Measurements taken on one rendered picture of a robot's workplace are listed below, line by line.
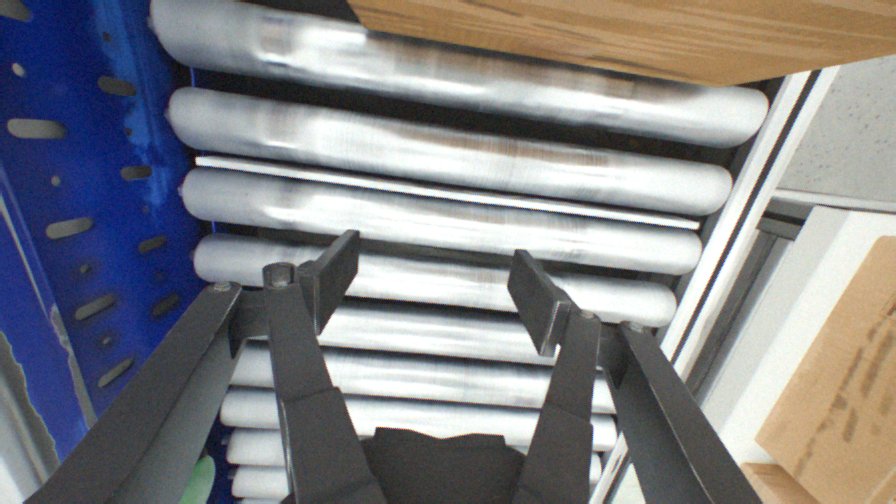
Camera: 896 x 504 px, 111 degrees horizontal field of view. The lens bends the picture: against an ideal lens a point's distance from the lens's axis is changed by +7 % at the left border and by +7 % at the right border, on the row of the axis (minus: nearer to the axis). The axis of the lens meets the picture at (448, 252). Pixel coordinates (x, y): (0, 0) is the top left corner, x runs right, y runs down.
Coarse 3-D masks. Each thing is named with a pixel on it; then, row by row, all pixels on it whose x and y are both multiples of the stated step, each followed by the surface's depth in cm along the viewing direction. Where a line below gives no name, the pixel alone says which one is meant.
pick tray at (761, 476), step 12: (744, 468) 41; (756, 468) 40; (768, 468) 41; (780, 468) 41; (756, 480) 39; (768, 480) 39; (780, 480) 39; (792, 480) 39; (756, 492) 39; (768, 492) 38; (780, 492) 38; (792, 492) 38; (804, 492) 38
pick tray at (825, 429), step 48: (864, 288) 31; (816, 336) 34; (864, 336) 30; (816, 384) 34; (864, 384) 30; (768, 432) 38; (816, 432) 33; (864, 432) 30; (816, 480) 33; (864, 480) 30
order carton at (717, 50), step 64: (384, 0) 17; (448, 0) 16; (512, 0) 15; (576, 0) 14; (640, 0) 13; (704, 0) 12; (768, 0) 12; (832, 0) 11; (640, 64) 22; (704, 64) 20; (768, 64) 18; (832, 64) 17
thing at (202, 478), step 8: (200, 456) 32; (208, 456) 33; (200, 464) 31; (208, 464) 33; (192, 472) 30; (200, 472) 31; (208, 472) 33; (192, 480) 30; (200, 480) 31; (208, 480) 33; (192, 488) 30; (200, 488) 32; (208, 488) 33; (184, 496) 29; (192, 496) 30; (200, 496) 32; (208, 496) 33
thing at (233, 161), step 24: (240, 168) 26; (264, 168) 26; (288, 168) 27; (312, 168) 29; (336, 168) 31; (408, 192) 27; (432, 192) 27; (456, 192) 28; (480, 192) 30; (504, 192) 32; (600, 216) 29; (624, 216) 29; (648, 216) 29; (672, 216) 31
